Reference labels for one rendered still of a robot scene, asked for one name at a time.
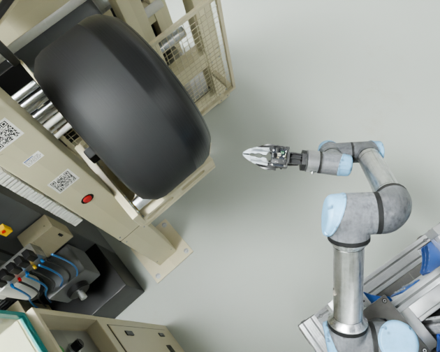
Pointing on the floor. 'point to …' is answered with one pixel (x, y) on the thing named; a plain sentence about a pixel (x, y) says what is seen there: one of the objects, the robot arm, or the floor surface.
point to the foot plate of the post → (158, 272)
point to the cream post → (45, 138)
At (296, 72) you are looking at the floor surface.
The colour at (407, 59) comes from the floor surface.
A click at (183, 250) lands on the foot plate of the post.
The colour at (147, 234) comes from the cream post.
